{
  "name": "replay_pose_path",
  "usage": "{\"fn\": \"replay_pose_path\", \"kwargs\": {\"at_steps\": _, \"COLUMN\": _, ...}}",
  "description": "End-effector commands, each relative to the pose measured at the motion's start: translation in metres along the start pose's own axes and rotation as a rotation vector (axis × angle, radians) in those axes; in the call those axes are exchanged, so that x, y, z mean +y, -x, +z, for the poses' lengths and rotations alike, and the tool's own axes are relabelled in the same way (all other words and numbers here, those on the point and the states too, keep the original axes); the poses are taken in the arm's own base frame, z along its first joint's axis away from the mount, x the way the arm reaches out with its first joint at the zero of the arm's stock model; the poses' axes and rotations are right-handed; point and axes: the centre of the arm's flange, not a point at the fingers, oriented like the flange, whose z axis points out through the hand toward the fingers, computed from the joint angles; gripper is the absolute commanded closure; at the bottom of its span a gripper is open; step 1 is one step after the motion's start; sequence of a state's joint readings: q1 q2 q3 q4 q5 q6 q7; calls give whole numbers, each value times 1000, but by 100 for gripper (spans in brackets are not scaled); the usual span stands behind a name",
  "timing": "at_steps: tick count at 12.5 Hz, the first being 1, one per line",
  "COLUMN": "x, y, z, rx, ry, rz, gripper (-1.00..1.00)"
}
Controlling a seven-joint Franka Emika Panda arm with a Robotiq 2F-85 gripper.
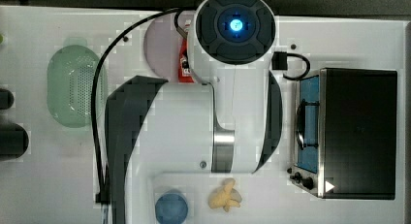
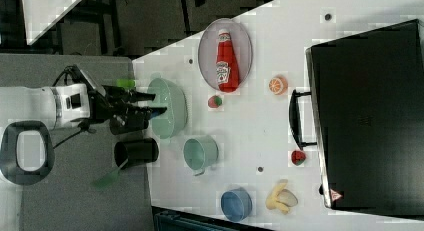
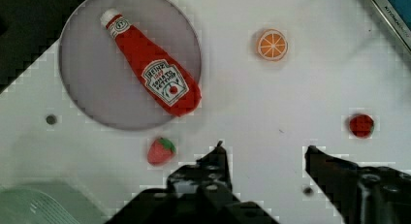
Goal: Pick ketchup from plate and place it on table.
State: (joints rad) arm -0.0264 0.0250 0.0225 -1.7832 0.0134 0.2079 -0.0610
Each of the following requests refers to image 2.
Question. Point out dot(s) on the peeled toy banana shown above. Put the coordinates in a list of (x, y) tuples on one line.
[(280, 198)]

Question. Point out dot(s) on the red plush ketchup bottle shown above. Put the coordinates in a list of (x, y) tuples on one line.
[(227, 69)]

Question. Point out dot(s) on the grey oval plate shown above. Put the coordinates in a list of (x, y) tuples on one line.
[(208, 50)]

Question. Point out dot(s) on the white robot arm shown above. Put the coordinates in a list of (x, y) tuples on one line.
[(29, 115)]

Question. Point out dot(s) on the black oven handle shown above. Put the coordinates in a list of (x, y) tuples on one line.
[(295, 119)]

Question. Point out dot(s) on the orange slice toy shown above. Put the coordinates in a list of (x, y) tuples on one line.
[(278, 85)]

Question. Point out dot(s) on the white side table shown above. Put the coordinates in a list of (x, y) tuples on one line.
[(41, 15)]

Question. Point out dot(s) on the small strawberry toy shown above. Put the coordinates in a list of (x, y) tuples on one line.
[(214, 101)]

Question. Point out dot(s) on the green marker block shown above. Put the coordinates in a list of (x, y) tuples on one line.
[(125, 83)]

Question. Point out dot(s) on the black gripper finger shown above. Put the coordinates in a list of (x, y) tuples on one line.
[(150, 111), (139, 96)]

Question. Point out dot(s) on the large green bowl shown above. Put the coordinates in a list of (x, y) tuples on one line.
[(169, 95)]

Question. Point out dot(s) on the black cylinder cup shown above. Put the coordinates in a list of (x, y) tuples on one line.
[(136, 152)]

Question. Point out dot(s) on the blue bowl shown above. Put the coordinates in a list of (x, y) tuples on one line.
[(236, 204)]

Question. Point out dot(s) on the red strawberry toy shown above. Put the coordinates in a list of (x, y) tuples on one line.
[(298, 157)]

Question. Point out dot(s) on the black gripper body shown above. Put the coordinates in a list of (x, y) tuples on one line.
[(112, 103)]

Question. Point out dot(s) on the green mug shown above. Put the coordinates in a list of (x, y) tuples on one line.
[(199, 153)]

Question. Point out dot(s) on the green spatula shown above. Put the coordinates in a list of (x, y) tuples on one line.
[(109, 178)]

